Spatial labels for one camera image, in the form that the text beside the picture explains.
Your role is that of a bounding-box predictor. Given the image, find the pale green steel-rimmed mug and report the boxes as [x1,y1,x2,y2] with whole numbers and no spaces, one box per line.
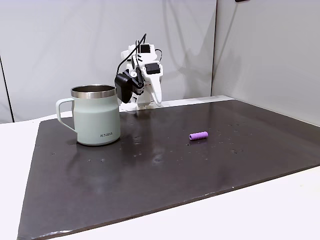
[55,84,122,147]

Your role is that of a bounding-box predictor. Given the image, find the purple pen grip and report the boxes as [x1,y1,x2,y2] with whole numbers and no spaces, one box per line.
[188,130,209,142]

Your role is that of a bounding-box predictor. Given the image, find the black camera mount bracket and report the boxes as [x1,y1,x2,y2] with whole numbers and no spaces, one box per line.
[122,66,145,96]

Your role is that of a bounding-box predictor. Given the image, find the dark brown table mat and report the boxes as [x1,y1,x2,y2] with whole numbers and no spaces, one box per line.
[16,98,320,240]

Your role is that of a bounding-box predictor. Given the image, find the black camera cable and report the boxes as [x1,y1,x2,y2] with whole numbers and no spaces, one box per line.
[115,32,148,76]

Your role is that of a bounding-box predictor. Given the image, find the black camera box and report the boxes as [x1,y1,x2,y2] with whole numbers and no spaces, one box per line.
[114,72,134,104]

